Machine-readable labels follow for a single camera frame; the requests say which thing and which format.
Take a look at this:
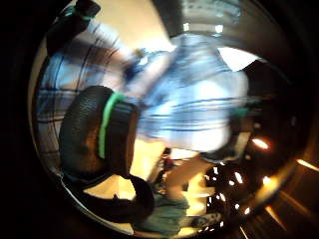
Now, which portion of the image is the blue white plaid cloth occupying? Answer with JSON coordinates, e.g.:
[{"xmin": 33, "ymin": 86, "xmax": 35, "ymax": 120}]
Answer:
[{"xmin": 35, "ymin": 32, "xmax": 251, "ymax": 154}]

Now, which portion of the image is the the person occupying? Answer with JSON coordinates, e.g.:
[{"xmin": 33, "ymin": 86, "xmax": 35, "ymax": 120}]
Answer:
[{"xmin": 133, "ymin": 191, "xmax": 224, "ymax": 238}]

